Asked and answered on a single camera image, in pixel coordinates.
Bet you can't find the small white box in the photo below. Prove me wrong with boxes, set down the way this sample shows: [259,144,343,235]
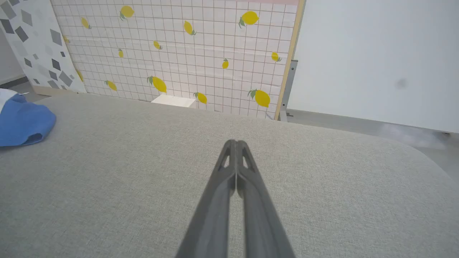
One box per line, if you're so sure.
[151,94,197,109]

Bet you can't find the blue and white shorts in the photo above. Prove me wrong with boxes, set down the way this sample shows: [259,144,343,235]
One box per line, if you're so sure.
[0,88,57,147]

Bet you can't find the lemon print grid panel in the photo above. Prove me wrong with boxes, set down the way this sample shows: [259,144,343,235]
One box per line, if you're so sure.
[50,0,306,121]

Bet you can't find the grey terrazzo print panel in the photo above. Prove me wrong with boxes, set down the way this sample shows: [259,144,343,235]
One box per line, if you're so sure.
[0,0,87,96]

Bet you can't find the white partition board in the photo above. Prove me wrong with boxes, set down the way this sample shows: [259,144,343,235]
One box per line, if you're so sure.
[287,0,459,134]

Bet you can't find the grey metal panel bracket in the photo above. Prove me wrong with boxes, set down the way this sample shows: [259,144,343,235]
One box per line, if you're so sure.
[279,60,299,123]

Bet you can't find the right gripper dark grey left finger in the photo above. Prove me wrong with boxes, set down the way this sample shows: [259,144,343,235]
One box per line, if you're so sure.
[175,140,237,258]

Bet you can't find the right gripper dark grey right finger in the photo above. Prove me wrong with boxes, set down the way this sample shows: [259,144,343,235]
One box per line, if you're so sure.
[236,140,297,258]

